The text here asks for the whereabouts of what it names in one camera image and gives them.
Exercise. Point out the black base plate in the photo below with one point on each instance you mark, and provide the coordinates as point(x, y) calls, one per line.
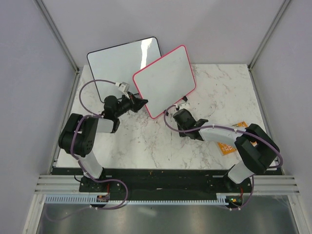
point(141, 181)

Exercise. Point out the pink framed whiteboard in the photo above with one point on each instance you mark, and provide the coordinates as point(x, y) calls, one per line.
point(165, 81)

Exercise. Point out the light blue cable duct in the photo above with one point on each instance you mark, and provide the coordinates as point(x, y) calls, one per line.
point(97, 200)

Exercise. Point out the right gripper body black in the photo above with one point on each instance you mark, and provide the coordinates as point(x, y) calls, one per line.
point(183, 134)

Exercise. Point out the black framed whiteboard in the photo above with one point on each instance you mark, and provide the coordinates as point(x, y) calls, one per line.
point(119, 63)

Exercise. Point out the aluminium rail frame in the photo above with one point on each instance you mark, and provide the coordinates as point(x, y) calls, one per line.
point(263, 185)

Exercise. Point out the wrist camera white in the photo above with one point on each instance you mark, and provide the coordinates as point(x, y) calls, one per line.
point(123, 87)
point(182, 105)

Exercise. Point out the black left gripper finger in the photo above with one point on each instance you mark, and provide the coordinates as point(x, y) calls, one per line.
point(138, 104)
point(131, 95)

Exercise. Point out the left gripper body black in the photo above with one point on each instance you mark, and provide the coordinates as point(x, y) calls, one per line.
point(127, 104)

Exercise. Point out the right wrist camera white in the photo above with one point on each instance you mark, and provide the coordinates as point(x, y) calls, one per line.
point(182, 105)

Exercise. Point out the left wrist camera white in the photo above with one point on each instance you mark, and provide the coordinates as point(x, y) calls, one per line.
point(123, 87)

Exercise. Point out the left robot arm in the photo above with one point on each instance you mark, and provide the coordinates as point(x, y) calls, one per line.
point(78, 136)

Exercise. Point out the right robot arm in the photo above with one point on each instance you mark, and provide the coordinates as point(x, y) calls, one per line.
point(256, 149)

